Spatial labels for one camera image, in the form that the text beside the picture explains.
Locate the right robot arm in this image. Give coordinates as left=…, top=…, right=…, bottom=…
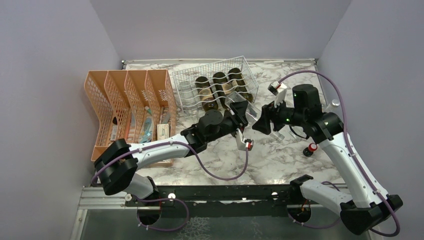
left=252, top=82, right=403, bottom=235

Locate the clear bottle silver cap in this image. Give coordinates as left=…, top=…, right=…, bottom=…
left=324, top=99, right=341, bottom=114

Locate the dark green wine bottle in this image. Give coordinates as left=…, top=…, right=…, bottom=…
left=228, top=68, right=254, bottom=103

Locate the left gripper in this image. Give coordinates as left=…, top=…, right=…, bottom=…
left=206, top=101, right=249, bottom=144

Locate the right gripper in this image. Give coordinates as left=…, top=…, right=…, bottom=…
left=252, top=95, right=306, bottom=135

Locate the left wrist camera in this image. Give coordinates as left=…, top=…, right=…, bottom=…
left=235, top=128, right=254, bottom=151

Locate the green wine bottle white label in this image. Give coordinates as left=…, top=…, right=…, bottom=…
left=212, top=72, right=234, bottom=108

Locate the black mounting rail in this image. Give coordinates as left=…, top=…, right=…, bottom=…
left=125, top=184, right=306, bottom=218

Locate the white wire wine rack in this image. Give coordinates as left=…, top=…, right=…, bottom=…
left=172, top=56, right=259, bottom=118

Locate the small white box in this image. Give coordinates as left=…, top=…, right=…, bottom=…
left=156, top=123, right=170, bottom=141

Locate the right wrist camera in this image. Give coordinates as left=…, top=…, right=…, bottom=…
left=268, top=81, right=288, bottom=107

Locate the green wine bottle brown label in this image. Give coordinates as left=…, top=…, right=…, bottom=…
left=195, top=76, right=219, bottom=112

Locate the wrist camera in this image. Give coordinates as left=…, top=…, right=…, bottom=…
left=235, top=128, right=254, bottom=151
left=268, top=81, right=288, bottom=107

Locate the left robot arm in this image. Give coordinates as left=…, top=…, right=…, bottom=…
left=91, top=100, right=254, bottom=206

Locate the orange plastic file organizer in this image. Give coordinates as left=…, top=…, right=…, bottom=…
left=84, top=69, right=177, bottom=162

